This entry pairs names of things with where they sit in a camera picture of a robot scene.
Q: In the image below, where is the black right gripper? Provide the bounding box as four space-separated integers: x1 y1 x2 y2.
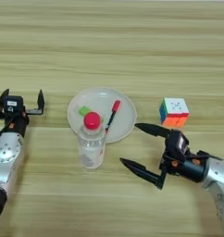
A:
118 122 210 190

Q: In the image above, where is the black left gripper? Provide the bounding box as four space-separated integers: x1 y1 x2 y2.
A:
0 88 45 138

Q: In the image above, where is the round white plate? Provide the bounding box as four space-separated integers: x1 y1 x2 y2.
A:
67 87 138 144

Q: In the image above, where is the multicoloured puzzle cube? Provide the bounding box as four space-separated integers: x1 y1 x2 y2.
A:
158 97 191 128

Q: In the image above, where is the red and black marker pen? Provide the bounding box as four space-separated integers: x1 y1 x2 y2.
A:
105 99 122 134

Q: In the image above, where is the clear bottle with red cap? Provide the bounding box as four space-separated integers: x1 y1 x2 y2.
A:
77 111 106 170

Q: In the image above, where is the green rectangular block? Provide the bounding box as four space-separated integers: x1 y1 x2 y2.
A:
78 105 92 117

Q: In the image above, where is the black labelled box left gripper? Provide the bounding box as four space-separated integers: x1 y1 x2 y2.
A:
2 95 25 118

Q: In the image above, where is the black labelled box gripper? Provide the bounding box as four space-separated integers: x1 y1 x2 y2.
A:
2 95 25 118
165 129 190 164

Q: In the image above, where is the black labelled box right gripper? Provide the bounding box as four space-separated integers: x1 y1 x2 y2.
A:
165 129 190 164

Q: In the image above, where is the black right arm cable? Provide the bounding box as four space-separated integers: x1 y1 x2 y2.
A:
196 149 224 161

